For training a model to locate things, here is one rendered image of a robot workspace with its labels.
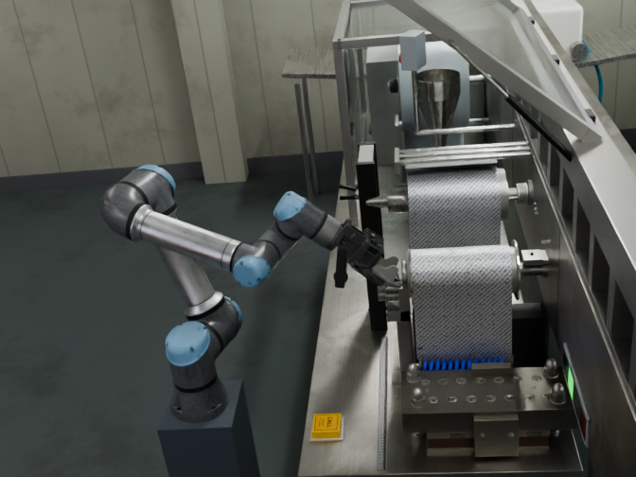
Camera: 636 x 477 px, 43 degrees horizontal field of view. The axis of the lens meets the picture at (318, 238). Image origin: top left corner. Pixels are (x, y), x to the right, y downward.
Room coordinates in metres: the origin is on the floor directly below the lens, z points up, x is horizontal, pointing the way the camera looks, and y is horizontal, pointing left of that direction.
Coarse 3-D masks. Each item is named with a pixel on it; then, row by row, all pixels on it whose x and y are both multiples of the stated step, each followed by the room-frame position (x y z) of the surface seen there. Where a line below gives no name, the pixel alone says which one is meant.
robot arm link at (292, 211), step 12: (288, 192) 1.75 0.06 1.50; (288, 204) 1.72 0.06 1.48; (300, 204) 1.72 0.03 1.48; (312, 204) 1.74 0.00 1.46; (276, 216) 1.72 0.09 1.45; (288, 216) 1.71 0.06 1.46; (300, 216) 1.71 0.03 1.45; (312, 216) 1.71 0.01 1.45; (324, 216) 1.72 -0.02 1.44; (288, 228) 1.72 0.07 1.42; (300, 228) 1.71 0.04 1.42; (312, 228) 1.70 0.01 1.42
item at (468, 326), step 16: (416, 304) 1.66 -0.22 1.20; (432, 304) 1.65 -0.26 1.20; (448, 304) 1.65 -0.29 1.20; (464, 304) 1.64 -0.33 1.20; (480, 304) 1.63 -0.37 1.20; (496, 304) 1.63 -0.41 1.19; (416, 320) 1.66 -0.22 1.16; (432, 320) 1.65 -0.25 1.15; (448, 320) 1.65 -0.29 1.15; (464, 320) 1.64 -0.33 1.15; (480, 320) 1.63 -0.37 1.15; (496, 320) 1.63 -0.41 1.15; (416, 336) 1.66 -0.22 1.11; (432, 336) 1.65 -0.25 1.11; (448, 336) 1.65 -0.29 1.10; (464, 336) 1.64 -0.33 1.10; (480, 336) 1.63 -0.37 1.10; (496, 336) 1.63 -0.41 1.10; (416, 352) 1.66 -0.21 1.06; (432, 352) 1.65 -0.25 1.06; (448, 352) 1.65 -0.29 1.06; (464, 352) 1.64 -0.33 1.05; (480, 352) 1.63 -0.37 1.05; (496, 352) 1.63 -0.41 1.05
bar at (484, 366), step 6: (474, 366) 1.59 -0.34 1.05; (480, 366) 1.58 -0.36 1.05; (486, 366) 1.58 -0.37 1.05; (492, 366) 1.58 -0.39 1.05; (498, 366) 1.57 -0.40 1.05; (504, 366) 1.57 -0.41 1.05; (510, 366) 1.57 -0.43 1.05; (474, 372) 1.58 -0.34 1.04; (480, 372) 1.58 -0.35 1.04; (486, 372) 1.57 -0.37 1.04; (492, 372) 1.57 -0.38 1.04; (498, 372) 1.57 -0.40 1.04; (504, 372) 1.57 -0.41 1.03; (510, 372) 1.56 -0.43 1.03
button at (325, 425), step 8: (320, 416) 1.62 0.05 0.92; (328, 416) 1.61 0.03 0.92; (336, 416) 1.61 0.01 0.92; (312, 424) 1.59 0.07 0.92; (320, 424) 1.59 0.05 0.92; (328, 424) 1.58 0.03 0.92; (336, 424) 1.58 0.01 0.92; (312, 432) 1.56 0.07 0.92; (320, 432) 1.56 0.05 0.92; (328, 432) 1.56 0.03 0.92; (336, 432) 1.56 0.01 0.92
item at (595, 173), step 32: (512, 0) 2.74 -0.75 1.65; (512, 96) 2.36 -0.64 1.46; (544, 160) 1.85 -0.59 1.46; (576, 160) 1.41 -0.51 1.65; (608, 160) 1.37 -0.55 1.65; (576, 192) 1.39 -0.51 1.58; (608, 192) 1.24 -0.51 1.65; (576, 224) 1.40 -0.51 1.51; (608, 224) 1.15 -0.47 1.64; (576, 256) 1.37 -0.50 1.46; (608, 256) 1.14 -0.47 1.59; (608, 288) 1.24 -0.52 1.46; (608, 320) 1.12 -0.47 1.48
